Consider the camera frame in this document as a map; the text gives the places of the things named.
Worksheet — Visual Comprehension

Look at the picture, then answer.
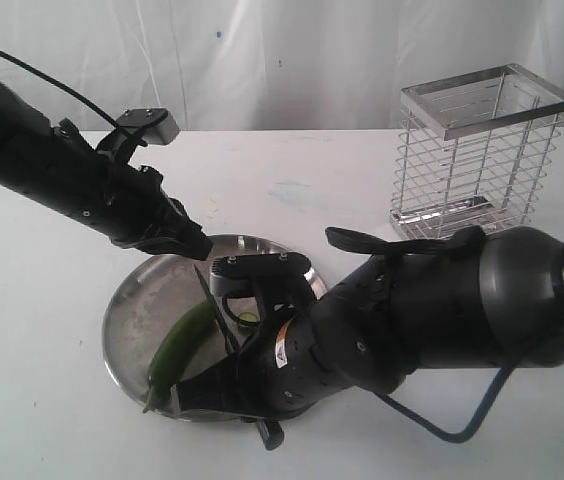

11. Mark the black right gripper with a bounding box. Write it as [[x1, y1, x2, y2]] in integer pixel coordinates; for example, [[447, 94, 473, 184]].
[[171, 319, 342, 420]]

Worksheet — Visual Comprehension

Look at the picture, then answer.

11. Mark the chrome wire utensil holder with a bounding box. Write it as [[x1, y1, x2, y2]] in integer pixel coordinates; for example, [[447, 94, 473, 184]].
[[390, 63, 564, 239]]

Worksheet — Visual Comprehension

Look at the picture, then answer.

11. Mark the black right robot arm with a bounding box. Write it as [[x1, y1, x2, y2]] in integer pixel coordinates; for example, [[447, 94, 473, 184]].
[[171, 227, 564, 420]]

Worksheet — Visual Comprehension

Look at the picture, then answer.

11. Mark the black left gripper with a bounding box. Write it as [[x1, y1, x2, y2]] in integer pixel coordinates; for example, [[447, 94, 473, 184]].
[[91, 165, 212, 260]]

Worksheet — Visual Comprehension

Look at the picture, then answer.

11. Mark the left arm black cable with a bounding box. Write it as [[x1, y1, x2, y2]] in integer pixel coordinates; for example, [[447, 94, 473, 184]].
[[0, 34, 123, 132]]

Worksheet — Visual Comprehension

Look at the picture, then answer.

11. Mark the black camera cable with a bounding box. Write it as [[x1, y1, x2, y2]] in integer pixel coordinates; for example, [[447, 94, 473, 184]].
[[376, 364, 518, 446]]

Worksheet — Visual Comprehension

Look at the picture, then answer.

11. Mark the black handled knife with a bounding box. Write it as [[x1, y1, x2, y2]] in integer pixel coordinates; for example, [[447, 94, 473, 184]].
[[193, 265, 285, 451]]

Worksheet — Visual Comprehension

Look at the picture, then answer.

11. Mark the green cucumber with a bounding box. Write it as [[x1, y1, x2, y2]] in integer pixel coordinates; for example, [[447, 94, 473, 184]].
[[143, 301, 215, 413]]

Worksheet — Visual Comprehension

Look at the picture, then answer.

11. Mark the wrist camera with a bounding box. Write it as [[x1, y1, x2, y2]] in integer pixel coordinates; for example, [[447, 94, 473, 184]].
[[208, 252, 316, 326], [96, 107, 180, 164]]

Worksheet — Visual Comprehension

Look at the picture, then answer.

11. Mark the round steel plate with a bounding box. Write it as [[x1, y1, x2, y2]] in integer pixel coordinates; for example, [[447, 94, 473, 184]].
[[102, 234, 341, 422]]

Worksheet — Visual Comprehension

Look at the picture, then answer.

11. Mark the white backdrop curtain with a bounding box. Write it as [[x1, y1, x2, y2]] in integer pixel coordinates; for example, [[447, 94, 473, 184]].
[[0, 1, 564, 130]]

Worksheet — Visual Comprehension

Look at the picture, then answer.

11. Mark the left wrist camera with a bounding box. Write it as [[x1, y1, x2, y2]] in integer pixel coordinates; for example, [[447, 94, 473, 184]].
[[96, 107, 180, 164]]

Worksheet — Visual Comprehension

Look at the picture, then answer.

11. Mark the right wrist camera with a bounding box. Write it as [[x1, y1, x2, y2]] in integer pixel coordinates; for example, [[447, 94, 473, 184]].
[[208, 252, 316, 326]]

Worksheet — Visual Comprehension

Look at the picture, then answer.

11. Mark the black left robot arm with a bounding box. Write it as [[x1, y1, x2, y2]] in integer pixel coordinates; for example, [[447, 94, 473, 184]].
[[0, 82, 212, 260]]

